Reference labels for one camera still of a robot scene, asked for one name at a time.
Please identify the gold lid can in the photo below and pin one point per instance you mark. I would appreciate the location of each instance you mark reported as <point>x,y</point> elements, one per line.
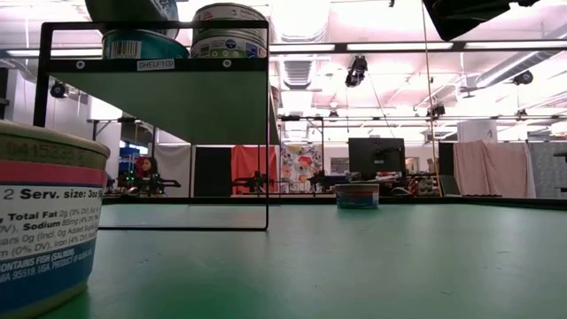
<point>48,221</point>
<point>356,197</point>

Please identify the plain grey lid can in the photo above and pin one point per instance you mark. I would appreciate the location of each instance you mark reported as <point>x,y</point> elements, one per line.
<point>230,11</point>

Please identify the teal label tuna can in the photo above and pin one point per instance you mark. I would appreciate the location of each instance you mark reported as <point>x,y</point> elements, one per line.
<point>164,49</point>
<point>133,11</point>

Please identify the black background robot arm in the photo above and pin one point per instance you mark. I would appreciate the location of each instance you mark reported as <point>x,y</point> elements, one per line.
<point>328,181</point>
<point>254,181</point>
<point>150,184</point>

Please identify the black overhead gantry bar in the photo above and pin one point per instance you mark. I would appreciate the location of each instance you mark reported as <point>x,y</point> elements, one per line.
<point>376,46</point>

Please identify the thin vertical pole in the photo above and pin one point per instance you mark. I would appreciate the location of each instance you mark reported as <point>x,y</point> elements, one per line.
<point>430,115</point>

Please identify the pink cloth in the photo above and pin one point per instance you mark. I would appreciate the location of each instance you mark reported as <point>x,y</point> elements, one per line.
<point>491,161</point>

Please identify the black monitor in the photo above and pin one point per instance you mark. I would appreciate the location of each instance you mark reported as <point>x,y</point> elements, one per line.
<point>376,150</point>

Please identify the floral cloth panel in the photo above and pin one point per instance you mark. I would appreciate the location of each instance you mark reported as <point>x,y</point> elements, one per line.
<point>301,161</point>

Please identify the orange cloth panel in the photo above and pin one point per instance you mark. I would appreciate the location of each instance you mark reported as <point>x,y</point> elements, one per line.
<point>248,155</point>

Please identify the black panel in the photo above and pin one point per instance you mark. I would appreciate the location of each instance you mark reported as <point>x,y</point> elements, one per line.
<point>213,170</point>

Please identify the green table mat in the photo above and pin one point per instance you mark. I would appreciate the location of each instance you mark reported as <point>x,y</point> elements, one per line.
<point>310,266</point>

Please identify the wooden board tray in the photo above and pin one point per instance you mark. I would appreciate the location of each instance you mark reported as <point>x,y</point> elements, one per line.
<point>177,106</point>

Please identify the white cloth panel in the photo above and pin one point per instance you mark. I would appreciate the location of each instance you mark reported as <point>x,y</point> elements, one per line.
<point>175,161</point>

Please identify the person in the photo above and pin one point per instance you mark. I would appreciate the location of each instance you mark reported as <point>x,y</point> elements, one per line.
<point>148,166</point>

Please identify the black dome camera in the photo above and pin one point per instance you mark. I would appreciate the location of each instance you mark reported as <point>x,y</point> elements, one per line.
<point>59,90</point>
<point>523,78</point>

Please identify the small black ceiling camera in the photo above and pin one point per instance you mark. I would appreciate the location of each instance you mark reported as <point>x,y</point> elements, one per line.
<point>436,110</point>

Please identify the black overhead camera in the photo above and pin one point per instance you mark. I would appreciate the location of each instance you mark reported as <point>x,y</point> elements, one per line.
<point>356,71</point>

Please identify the black aluminium table frame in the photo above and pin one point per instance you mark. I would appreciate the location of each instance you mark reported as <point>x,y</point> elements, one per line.
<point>221,199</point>

